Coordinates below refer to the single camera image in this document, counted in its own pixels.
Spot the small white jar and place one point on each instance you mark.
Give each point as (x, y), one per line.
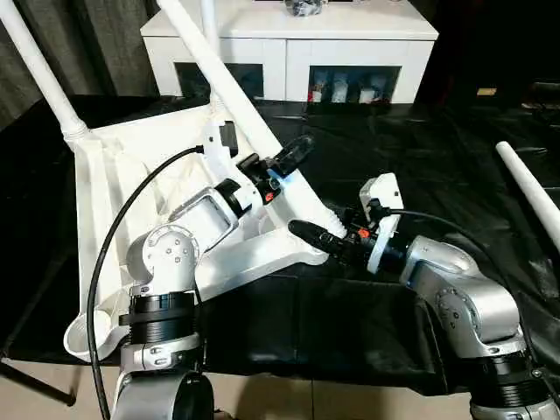
(320, 87)
(368, 94)
(340, 91)

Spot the white cabinet with glass doors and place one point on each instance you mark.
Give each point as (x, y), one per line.
(350, 44)

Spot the small yellow object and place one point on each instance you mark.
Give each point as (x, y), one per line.
(486, 92)

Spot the grey curtain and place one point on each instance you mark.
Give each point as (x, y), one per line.
(87, 48)

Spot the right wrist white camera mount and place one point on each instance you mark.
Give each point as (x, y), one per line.
(385, 188)

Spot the white plastic table leg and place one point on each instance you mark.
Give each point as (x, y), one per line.
(227, 83)
(529, 188)
(39, 70)
(210, 22)

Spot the black stand leg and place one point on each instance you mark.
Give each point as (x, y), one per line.
(39, 385)

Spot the white plastic table top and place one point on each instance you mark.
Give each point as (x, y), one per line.
(100, 197)

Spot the black mat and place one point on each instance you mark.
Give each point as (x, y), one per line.
(394, 153)

